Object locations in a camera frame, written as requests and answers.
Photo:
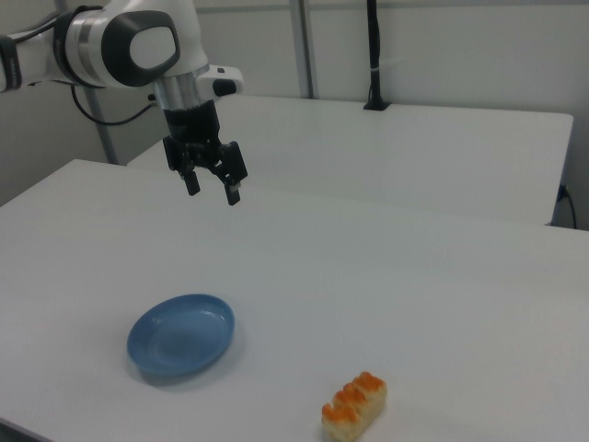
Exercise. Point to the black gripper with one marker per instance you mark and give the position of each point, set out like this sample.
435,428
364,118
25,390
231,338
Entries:
191,124

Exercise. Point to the bread with orange topping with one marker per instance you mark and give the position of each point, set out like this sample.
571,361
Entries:
354,410

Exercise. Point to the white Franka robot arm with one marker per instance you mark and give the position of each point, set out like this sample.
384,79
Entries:
92,41

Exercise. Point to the blue plate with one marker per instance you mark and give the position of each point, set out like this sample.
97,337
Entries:
181,333

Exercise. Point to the white side table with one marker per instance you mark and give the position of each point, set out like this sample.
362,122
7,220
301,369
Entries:
391,152

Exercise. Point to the black pole stand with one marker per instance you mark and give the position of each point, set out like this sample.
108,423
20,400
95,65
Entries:
375,55

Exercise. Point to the grey metal partition post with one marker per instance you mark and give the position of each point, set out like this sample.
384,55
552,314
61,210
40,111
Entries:
303,46
103,129

